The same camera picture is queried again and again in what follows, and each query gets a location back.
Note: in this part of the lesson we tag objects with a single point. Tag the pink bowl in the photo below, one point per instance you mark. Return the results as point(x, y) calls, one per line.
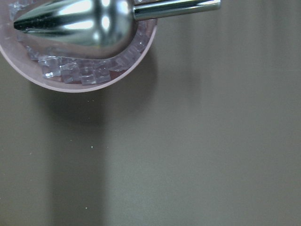
point(66, 69)

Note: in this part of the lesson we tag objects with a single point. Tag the metal scoop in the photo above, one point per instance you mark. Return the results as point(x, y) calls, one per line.
point(107, 26)

